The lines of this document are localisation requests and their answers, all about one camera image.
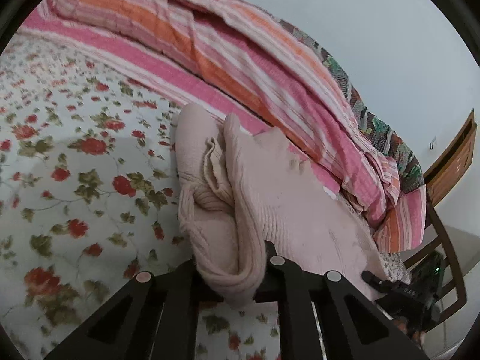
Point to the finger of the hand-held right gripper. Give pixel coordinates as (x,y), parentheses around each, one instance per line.
(378,281)

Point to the pink orange striped quilt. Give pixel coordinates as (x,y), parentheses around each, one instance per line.
(243,63)

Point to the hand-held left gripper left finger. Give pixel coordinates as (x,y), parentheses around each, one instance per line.
(187,281)

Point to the pink knit sweater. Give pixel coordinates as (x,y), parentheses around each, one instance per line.
(300,225)

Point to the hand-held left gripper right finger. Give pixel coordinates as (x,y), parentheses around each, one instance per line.
(273,281)

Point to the white wall switch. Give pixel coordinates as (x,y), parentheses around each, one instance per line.
(433,144)

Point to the floral bed sheet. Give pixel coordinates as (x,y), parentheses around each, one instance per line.
(75,195)

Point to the dark floral patterned quilt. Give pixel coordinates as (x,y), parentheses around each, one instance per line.
(375,127)

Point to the person's right hand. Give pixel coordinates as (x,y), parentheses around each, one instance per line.
(412,332)

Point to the brown wooden door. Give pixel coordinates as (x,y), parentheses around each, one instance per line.
(450,172)

